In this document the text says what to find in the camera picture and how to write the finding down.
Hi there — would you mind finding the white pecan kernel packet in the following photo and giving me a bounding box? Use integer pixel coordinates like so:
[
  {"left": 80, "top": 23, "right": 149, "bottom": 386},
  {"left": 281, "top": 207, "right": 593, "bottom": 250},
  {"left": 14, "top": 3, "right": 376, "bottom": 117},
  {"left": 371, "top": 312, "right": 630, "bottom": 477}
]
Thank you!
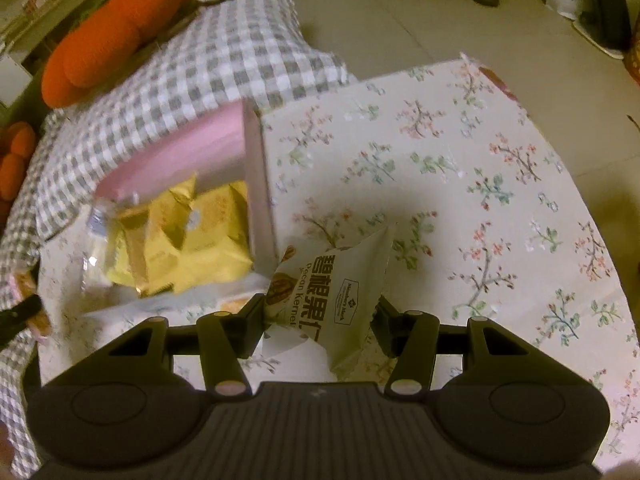
[{"left": 264, "top": 226, "right": 395, "bottom": 379}]

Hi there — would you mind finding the yellow snack packet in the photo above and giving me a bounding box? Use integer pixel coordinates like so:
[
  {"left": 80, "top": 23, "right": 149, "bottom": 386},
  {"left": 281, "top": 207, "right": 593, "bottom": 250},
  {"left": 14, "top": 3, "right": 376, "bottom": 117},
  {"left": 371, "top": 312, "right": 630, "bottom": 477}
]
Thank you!
[
  {"left": 115, "top": 174, "right": 196, "bottom": 297},
  {"left": 170, "top": 180, "right": 254, "bottom": 294}
]

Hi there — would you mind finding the clear wrapped brown pastry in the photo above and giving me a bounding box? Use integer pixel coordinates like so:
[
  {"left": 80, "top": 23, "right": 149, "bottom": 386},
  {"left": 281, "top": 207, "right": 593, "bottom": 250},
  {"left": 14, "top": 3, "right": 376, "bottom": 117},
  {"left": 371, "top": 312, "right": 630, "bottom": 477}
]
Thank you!
[{"left": 9, "top": 271, "right": 52, "bottom": 339}]

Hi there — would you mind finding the clear blue labelled snack packet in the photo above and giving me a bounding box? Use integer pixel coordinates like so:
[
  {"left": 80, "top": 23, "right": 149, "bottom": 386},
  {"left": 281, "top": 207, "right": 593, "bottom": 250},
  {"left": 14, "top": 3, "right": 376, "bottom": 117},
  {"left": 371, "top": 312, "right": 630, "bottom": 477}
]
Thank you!
[{"left": 82, "top": 198, "right": 137, "bottom": 299}]

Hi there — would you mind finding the pink silver cardboard box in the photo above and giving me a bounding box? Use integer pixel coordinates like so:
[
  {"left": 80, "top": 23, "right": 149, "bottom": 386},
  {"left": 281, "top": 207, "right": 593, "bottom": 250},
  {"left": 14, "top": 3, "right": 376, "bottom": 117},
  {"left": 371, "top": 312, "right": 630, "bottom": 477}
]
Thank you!
[{"left": 82, "top": 101, "right": 278, "bottom": 320}]

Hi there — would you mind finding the floral tablecloth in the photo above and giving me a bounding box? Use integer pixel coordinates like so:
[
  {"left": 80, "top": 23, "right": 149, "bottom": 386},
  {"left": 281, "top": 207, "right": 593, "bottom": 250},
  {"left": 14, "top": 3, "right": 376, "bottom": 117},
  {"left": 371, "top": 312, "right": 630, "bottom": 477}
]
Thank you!
[{"left": 38, "top": 58, "right": 639, "bottom": 469}]

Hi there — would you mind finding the orange plush pillow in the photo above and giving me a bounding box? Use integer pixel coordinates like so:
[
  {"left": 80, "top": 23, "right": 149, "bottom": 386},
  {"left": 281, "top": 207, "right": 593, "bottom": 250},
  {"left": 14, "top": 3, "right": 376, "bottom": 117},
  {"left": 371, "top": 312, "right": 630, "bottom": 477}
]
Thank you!
[
  {"left": 0, "top": 122, "right": 38, "bottom": 230},
  {"left": 41, "top": 0, "right": 191, "bottom": 108}
]

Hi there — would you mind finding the grey checkered blanket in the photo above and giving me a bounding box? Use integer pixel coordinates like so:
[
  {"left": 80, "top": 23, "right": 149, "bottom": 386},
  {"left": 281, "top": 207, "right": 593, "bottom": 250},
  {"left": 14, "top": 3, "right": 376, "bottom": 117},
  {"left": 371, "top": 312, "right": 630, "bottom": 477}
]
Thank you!
[{"left": 0, "top": 0, "right": 359, "bottom": 478}]

